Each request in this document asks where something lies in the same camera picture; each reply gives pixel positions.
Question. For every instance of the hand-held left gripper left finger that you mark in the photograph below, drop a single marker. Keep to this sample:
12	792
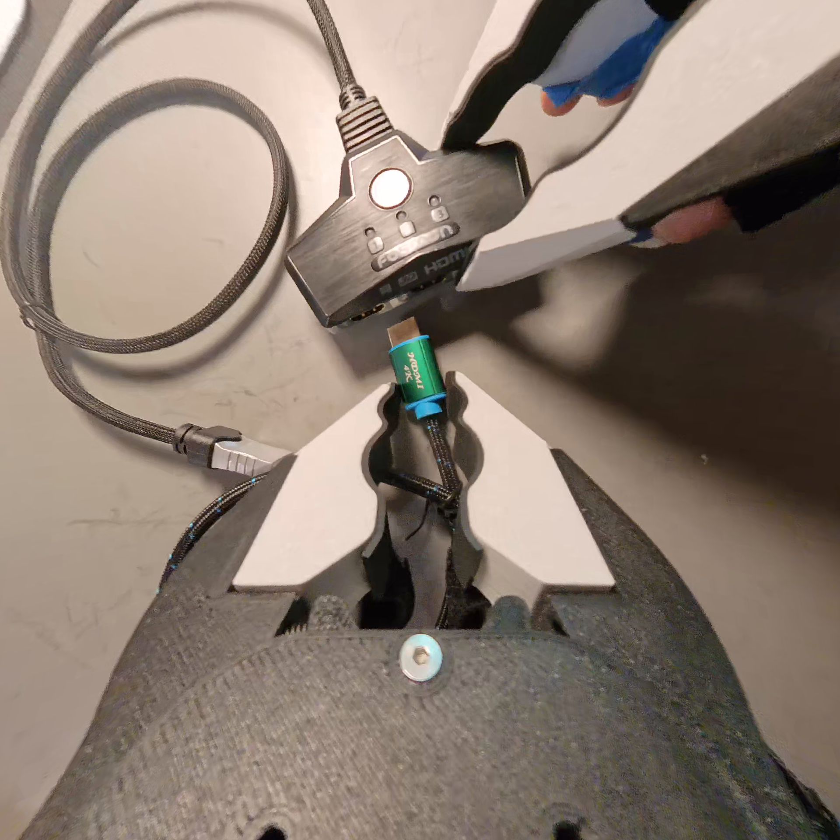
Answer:
308	518

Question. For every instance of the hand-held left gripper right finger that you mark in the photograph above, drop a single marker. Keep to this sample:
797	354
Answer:
531	518

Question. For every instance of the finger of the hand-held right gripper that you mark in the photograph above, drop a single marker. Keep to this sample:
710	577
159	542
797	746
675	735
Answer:
689	118
485	52

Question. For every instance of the person's right hand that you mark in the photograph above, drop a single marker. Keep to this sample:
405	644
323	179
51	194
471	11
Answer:
689	220

